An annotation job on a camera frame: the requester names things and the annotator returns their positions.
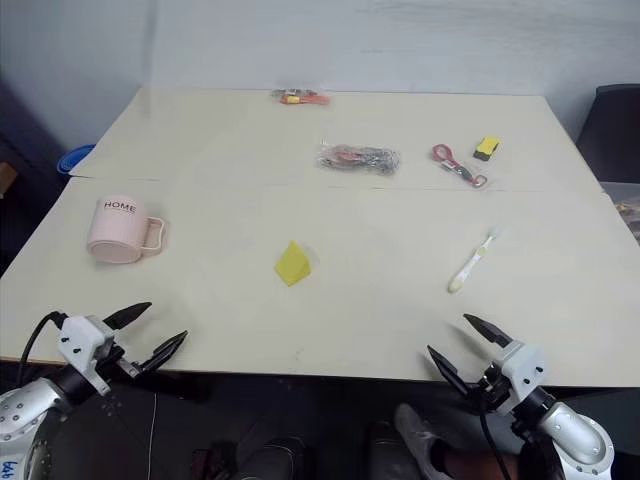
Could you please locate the yellow black small block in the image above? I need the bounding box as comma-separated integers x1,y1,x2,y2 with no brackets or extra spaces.
472,136,502,162

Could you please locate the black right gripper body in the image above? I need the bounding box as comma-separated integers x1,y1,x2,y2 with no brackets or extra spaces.
465,364,511,415

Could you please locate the orange yellow small tool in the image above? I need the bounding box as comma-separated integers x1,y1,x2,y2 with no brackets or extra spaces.
270,87,332,107

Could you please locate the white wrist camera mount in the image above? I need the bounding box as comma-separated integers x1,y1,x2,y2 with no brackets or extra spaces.
494,340,546,416
55,314,116,397

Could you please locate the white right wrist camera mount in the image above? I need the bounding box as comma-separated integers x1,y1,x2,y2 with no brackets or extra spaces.
494,340,546,416

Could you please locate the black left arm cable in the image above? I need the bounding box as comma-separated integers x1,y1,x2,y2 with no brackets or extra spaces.
18,310,69,365

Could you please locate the pink HOME mug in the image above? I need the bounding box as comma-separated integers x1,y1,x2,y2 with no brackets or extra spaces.
86,195,172,264

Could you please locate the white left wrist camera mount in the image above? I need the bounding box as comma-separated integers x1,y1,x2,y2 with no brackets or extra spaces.
55,314,116,397

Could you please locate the white yellow toothbrush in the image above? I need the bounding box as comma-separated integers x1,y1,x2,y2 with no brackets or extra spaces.
447,227,503,294

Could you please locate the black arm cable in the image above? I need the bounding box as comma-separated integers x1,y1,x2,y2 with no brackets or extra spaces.
18,310,69,365
478,409,517,480

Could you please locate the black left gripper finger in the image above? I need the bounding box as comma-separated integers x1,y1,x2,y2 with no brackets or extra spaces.
136,329,190,374
102,301,153,331

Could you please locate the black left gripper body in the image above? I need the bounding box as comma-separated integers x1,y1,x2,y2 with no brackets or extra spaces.
95,341,143,383

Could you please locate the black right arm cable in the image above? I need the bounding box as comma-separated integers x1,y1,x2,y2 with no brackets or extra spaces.
478,409,517,480

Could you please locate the clear bag of red lanyards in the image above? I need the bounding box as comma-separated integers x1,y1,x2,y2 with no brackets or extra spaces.
314,140,403,177

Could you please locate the black chair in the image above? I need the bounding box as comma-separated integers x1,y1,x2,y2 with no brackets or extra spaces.
573,83,640,183

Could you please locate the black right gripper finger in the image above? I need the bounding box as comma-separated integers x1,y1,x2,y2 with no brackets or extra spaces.
463,313,514,349
426,344,474,401

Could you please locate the yellow wedge sponge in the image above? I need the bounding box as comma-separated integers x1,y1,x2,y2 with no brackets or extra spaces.
273,239,314,289

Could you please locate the blue round bin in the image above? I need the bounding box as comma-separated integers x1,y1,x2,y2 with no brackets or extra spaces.
56,143,97,176

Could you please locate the red lanyard with carabiner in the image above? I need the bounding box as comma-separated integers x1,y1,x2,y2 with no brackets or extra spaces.
431,143,490,191

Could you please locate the grey shoe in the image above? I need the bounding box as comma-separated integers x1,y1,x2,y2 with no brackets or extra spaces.
392,402,474,480

